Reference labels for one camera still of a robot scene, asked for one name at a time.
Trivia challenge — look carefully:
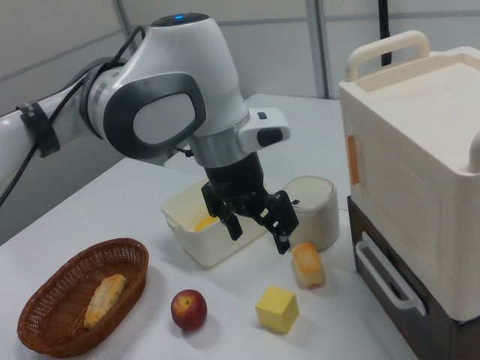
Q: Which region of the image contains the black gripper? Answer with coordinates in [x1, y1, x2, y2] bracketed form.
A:
[200, 150, 300, 257]

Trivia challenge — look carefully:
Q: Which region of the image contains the yellow cube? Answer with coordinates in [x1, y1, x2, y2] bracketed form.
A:
[254, 285, 301, 335]

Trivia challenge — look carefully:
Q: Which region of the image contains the open white plastic box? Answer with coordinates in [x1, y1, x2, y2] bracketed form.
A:
[160, 179, 272, 269]

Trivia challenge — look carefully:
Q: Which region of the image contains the yellow toy banana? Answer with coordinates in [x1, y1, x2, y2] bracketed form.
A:
[193, 216, 219, 233]

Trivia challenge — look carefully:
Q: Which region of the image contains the small white lidded bin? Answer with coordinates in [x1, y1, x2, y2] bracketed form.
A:
[280, 175, 341, 253]

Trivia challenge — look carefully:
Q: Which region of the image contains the toy bread slice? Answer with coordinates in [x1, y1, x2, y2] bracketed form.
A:
[291, 241, 327, 291]

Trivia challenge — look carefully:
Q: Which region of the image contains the red toy apple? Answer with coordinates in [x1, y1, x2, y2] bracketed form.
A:
[170, 288, 208, 332]

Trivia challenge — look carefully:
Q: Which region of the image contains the cream toy cabinet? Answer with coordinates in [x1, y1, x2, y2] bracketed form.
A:
[338, 30, 480, 320]

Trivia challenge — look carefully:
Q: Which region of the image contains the long toy bread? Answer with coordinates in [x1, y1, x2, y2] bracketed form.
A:
[82, 273, 128, 329]

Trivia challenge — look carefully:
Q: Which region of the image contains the dark brown drawer box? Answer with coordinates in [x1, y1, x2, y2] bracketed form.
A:
[346, 196, 480, 360]

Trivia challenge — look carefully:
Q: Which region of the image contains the brown wicker basket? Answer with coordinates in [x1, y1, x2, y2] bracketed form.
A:
[17, 237, 150, 359]

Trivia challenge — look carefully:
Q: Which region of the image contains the black background pole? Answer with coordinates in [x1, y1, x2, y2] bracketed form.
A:
[376, 0, 393, 69]

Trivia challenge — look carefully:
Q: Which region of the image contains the orange cabinet door handle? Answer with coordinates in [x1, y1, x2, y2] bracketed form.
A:
[346, 133, 363, 187]

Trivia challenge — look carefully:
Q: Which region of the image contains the white drawer handle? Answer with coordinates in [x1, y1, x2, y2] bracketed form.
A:
[355, 241, 427, 317]

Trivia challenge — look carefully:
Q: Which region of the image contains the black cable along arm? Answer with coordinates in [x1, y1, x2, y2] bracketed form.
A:
[0, 25, 147, 208]

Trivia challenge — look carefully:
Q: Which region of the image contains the black strap around arm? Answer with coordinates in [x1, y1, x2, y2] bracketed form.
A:
[19, 100, 61, 158]

